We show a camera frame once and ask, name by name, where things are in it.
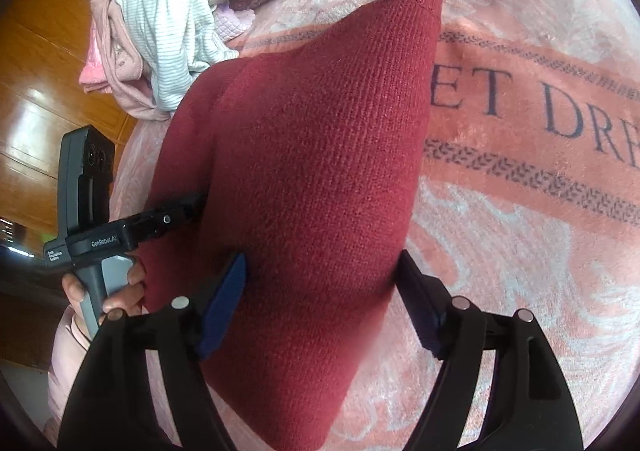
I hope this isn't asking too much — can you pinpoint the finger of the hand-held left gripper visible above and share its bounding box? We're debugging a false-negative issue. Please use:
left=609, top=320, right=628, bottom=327
left=127, top=193, right=206, bottom=244

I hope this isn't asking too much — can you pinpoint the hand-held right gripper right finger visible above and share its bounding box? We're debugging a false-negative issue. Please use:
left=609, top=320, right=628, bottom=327
left=397, top=250, right=585, bottom=451

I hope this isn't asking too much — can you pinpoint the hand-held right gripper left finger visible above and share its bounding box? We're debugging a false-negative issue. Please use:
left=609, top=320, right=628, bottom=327
left=57, top=252, right=248, bottom=451

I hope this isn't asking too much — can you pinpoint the dark red knit sweater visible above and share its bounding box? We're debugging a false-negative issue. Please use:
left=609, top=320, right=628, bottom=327
left=142, top=0, right=445, bottom=451

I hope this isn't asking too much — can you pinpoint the person's left forearm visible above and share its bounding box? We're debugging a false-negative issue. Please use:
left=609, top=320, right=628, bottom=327
left=46, top=311, right=101, bottom=437

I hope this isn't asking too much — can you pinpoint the person's left hand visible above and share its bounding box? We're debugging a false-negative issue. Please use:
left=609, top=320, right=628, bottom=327
left=62, top=261, right=147, bottom=327

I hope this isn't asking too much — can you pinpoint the dark furniture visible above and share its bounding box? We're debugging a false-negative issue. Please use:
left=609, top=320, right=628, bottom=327
left=0, top=215, right=66, bottom=297

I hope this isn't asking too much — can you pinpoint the bright pink garment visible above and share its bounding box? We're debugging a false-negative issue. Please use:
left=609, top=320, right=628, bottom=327
left=79, top=46, right=113, bottom=94

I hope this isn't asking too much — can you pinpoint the pink printed blanket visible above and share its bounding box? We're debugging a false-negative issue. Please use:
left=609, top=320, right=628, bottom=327
left=42, top=0, right=640, bottom=451

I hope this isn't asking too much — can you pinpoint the pale pink sweater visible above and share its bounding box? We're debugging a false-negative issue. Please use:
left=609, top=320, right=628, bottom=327
left=90, top=0, right=171, bottom=122

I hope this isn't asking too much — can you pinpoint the white striped ribbed garment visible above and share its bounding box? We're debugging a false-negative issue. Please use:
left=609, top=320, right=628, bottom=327
left=112, top=0, right=241, bottom=112

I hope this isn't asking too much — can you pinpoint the lilac quilted garment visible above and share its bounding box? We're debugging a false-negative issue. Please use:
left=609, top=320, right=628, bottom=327
left=212, top=0, right=257, bottom=42

